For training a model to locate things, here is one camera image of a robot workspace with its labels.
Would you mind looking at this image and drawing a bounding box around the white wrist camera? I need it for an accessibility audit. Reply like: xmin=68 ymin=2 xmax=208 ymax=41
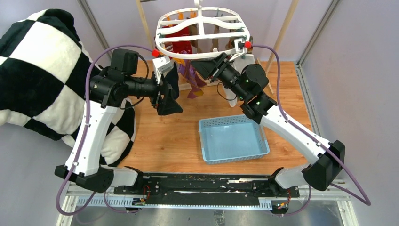
xmin=229 ymin=38 xmax=252 ymax=62
xmin=152 ymin=48 xmax=174 ymax=85

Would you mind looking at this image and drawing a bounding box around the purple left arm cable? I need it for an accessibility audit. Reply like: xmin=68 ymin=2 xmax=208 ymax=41
xmin=55 ymin=44 xmax=157 ymax=217

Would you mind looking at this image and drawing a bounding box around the red sock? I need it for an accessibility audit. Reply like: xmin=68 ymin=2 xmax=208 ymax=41
xmin=165 ymin=27 xmax=192 ymax=54

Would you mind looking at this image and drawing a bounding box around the grey striped sock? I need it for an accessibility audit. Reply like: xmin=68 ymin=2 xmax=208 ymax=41
xmin=152 ymin=42 xmax=172 ymax=58

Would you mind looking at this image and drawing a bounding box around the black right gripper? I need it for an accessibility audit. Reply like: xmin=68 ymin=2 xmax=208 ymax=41
xmin=190 ymin=53 xmax=248 ymax=101

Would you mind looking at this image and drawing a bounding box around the white sock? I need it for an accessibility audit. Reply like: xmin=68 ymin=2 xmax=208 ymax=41
xmin=222 ymin=53 xmax=257 ymax=108

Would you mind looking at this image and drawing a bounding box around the black white checkered blanket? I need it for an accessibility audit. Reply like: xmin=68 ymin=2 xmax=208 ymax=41
xmin=0 ymin=8 xmax=137 ymax=172

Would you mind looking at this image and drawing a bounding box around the brown sock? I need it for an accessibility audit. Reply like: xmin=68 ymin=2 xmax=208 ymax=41
xmin=210 ymin=25 xmax=220 ymax=52

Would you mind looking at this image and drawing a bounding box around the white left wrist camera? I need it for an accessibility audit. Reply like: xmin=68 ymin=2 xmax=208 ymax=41
xmin=152 ymin=48 xmax=174 ymax=85

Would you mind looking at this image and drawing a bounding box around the white round clip hanger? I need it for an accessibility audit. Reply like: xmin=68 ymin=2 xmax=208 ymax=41
xmin=155 ymin=7 xmax=250 ymax=60

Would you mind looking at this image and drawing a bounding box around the light blue plastic basket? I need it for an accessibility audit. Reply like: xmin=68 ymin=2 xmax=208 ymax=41
xmin=198 ymin=114 xmax=270 ymax=164

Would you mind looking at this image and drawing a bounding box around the wooden drying rack frame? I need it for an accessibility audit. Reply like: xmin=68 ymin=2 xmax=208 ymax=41
xmin=135 ymin=0 xmax=300 ymax=94

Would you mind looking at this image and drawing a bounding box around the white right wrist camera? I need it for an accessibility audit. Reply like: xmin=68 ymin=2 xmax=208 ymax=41
xmin=229 ymin=38 xmax=252 ymax=62

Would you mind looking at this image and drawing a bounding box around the purple orange striped sock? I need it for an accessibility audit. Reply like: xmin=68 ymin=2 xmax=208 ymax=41
xmin=177 ymin=59 xmax=206 ymax=99

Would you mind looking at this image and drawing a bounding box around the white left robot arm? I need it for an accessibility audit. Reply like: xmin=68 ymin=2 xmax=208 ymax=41
xmin=55 ymin=48 xmax=183 ymax=194

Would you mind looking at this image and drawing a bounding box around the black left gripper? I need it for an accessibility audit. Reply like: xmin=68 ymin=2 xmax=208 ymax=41
xmin=126 ymin=67 xmax=184 ymax=114

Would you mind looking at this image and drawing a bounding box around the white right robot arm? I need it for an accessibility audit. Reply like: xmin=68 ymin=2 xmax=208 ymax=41
xmin=191 ymin=53 xmax=345 ymax=197

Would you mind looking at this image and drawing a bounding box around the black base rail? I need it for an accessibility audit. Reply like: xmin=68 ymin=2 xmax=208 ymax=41
xmin=113 ymin=173 xmax=300 ymax=207

